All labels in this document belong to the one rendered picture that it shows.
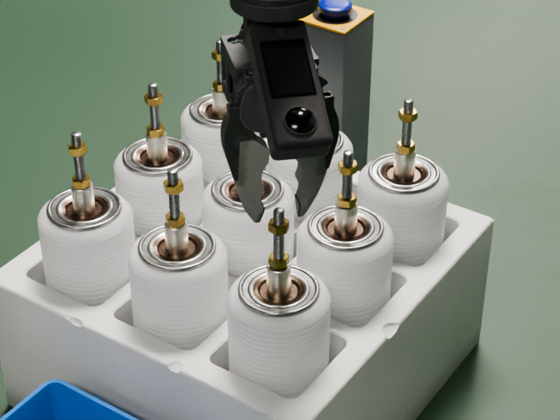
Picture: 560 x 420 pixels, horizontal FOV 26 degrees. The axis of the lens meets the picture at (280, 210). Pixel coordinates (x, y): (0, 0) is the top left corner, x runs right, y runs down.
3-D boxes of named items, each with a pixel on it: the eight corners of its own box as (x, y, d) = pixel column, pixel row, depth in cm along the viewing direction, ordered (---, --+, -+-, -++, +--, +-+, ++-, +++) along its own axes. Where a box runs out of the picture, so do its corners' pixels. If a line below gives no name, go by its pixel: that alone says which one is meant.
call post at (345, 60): (292, 232, 162) (293, 20, 144) (320, 207, 166) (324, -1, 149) (337, 250, 158) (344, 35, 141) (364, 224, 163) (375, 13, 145)
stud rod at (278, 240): (271, 277, 111) (270, 209, 106) (278, 272, 111) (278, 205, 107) (278, 282, 110) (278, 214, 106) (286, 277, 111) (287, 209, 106)
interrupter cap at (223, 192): (286, 213, 122) (286, 207, 122) (211, 216, 122) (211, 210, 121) (282, 172, 128) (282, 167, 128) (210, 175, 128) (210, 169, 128)
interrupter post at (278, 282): (260, 295, 111) (260, 267, 110) (276, 282, 113) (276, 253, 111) (282, 305, 110) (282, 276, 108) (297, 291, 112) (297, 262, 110)
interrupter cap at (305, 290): (221, 299, 111) (221, 292, 111) (270, 258, 116) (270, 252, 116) (287, 331, 107) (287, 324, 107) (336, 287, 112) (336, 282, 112)
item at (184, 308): (240, 362, 130) (237, 226, 120) (218, 425, 123) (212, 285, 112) (154, 350, 132) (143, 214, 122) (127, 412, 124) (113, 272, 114)
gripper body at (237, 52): (302, 86, 107) (304, -42, 101) (329, 135, 101) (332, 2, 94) (218, 96, 106) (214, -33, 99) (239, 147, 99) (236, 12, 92)
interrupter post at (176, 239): (192, 245, 118) (191, 217, 116) (186, 259, 116) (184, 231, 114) (168, 242, 118) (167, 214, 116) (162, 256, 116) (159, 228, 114)
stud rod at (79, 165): (82, 202, 121) (75, 137, 117) (76, 197, 121) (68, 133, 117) (90, 197, 121) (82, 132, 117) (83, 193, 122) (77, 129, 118)
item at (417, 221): (389, 271, 143) (397, 140, 133) (453, 307, 138) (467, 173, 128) (334, 307, 138) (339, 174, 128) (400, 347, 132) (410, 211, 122)
